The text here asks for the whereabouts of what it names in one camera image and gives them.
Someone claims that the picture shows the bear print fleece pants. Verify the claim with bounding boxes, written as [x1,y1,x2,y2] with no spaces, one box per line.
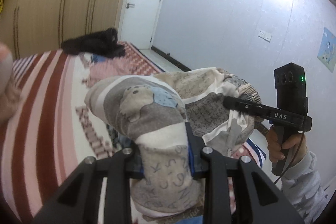
[85,68,261,218]

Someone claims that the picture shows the grey star sleeve forearm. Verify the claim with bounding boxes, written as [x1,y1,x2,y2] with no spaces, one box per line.
[281,151,328,223]

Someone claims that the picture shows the person right hand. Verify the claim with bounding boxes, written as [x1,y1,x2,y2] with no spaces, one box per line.
[266,126,308,166]

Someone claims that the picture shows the dark baseboard strip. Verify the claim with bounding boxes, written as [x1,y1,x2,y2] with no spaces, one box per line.
[151,46,191,72]

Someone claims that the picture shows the striped pink bed blanket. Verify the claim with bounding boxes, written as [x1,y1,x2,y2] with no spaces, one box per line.
[0,41,267,224]

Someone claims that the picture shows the black garment on bed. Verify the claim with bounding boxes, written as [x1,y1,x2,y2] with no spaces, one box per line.
[61,28,126,59]

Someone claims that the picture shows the rolled pink grey quilt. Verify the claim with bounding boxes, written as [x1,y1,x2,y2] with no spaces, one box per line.
[0,43,21,124]

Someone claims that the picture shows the white door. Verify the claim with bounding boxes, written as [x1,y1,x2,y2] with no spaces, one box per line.
[120,0,163,50]

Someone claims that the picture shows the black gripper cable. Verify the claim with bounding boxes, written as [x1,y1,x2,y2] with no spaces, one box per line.
[273,129,306,185]

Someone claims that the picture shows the black camera box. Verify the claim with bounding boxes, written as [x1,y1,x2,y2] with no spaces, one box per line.
[273,63,308,115]

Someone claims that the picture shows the cartoon wall poster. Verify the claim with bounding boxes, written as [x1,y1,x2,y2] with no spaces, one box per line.
[317,28,336,73]

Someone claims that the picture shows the white wall socket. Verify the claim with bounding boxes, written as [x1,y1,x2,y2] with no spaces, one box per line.
[257,30,272,42]

